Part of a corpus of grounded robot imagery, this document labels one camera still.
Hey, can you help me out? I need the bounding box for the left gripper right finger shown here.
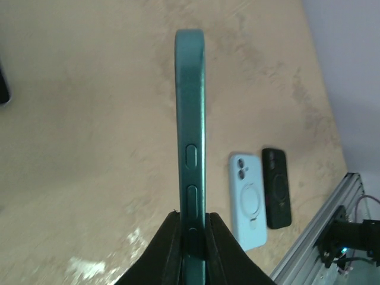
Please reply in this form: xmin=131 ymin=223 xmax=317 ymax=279
xmin=205 ymin=213 xmax=275 ymax=285

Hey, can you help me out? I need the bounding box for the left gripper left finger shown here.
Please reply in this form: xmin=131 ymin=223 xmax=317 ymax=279
xmin=118 ymin=211 xmax=182 ymax=285

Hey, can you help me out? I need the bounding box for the dark teal smartphone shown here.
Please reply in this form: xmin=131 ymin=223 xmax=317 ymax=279
xmin=175 ymin=29 xmax=206 ymax=284

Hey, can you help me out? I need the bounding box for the silver smartphone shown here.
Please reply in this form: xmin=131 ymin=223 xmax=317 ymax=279
xmin=0 ymin=65 xmax=11 ymax=106

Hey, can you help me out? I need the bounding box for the light blue cased phone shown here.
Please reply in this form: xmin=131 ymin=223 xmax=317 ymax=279
xmin=229 ymin=153 xmax=267 ymax=252

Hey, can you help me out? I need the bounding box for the black cased phone lower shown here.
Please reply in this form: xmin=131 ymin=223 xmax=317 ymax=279
xmin=261 ymin=148 xmax=292 ymax=229

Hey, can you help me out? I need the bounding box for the aluminium rail frame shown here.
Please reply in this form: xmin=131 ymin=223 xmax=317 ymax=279
xmin=270 ymin=173 xmax=379 ymax=284

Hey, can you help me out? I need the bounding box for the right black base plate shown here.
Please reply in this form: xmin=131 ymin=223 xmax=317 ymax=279
xmin=315 ymin=205 xmax=379 ymax=268

